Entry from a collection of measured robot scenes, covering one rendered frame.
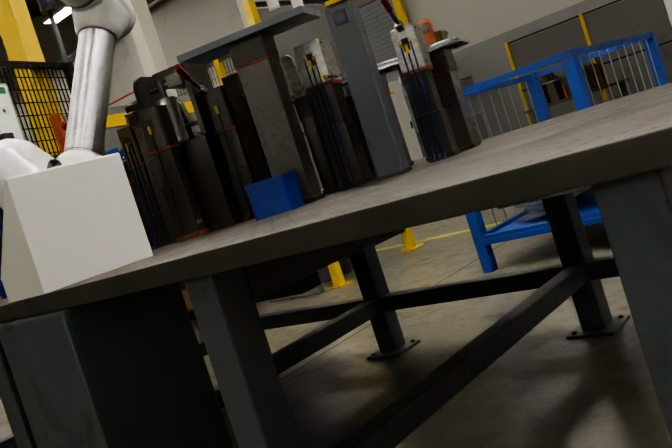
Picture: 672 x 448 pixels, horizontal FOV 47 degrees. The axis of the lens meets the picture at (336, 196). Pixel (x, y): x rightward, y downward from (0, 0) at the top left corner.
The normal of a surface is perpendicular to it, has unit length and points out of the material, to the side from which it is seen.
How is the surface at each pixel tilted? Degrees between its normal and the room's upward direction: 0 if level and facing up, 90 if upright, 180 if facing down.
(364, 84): 90
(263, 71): 90
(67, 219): 90
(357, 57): 90
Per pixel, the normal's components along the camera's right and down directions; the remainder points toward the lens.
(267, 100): -0.32, 0.14
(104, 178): 0.69, -0.20
